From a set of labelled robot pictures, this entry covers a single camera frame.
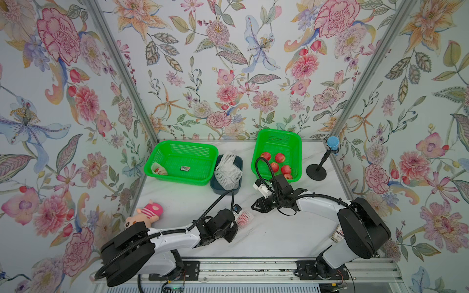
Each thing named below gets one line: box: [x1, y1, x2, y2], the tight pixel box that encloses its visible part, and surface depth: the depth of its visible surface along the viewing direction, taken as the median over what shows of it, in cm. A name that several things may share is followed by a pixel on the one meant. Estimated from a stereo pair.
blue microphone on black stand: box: [305, 136, 340, 182], surface depth 106 cm
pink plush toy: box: [124, 199, 164, 229], surface depth 85 cm
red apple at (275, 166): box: [270, 162, 280, 173], surface depth 105 cm
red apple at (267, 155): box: [260, 151, 272, 162], surface depth 110 cm
